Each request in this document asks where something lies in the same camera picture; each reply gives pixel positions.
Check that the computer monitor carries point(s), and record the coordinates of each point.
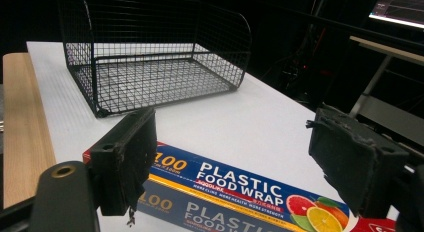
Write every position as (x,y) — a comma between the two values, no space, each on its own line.
(398,8)

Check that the wooden board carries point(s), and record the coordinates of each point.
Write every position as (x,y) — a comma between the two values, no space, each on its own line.
(25,125)

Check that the blue plastic wrap box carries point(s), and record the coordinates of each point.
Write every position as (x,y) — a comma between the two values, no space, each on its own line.
(233,195)

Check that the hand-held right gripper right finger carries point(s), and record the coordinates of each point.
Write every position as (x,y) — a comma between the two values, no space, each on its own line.
(353,158)

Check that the metal-framed side table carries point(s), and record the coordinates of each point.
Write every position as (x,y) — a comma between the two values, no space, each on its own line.
(386,88)

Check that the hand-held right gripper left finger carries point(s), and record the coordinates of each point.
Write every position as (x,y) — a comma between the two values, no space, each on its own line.
(123,162)

